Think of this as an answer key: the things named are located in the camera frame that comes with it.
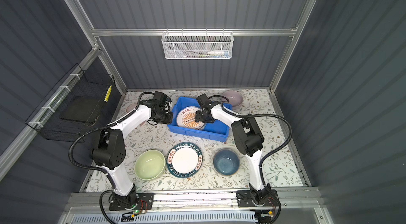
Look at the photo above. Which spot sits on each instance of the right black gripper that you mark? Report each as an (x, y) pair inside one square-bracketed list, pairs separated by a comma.
[(198, 117)]

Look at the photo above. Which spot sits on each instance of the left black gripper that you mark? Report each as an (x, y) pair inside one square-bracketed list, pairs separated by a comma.
[(169, 120)]

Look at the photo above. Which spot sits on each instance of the white plate orange sunburst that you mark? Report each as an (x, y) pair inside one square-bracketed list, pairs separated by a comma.
[(186, 118)]

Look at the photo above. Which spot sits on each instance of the blue plastic bin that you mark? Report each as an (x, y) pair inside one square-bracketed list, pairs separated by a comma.
[(217, 131)]

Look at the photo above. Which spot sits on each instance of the pink ceramic bowl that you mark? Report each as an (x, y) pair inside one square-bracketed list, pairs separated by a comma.
[(235, 99)]

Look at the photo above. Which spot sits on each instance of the white plate dark green rim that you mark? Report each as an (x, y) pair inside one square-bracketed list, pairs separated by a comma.
[(184, 160)]

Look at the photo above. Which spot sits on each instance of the dark blue ceramic bowl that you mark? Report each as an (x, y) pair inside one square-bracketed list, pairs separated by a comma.
[(226, 162)]

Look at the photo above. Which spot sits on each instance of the green ceramic bowl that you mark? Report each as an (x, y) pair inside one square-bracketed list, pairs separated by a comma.
[(150, 165)]

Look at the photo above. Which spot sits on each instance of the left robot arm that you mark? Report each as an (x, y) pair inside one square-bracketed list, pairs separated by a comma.
[(110, 151)]

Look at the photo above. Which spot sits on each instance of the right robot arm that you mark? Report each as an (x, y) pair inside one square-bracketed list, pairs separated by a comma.
[(247, 137)]

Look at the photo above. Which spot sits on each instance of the pink translucent plastic cup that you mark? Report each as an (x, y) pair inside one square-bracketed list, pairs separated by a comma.
[(130, 108)]

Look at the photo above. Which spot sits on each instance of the yellow tag on basket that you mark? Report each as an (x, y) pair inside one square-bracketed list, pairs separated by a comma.
[(108, 93)]

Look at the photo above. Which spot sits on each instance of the white marker in basket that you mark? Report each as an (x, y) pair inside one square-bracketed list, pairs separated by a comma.
[(217, 53)]

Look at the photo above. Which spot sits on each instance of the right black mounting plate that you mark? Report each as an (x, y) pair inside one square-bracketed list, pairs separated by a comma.
[(263, 198)]

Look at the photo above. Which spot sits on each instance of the black mounting plate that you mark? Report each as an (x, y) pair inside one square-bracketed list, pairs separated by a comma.
[(131, 202), (263, 198)]

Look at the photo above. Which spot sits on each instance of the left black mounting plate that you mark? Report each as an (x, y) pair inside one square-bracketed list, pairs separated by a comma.
[(131, 202)]

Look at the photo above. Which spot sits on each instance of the white wire mesh basket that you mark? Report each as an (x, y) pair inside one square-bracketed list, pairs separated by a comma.
[(191, 45)]

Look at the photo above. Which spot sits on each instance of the black wire wall basket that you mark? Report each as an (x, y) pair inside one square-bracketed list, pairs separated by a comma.
[(76, 107)]

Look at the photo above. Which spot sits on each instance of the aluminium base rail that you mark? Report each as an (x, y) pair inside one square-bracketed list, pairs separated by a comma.
[(296, 205)]

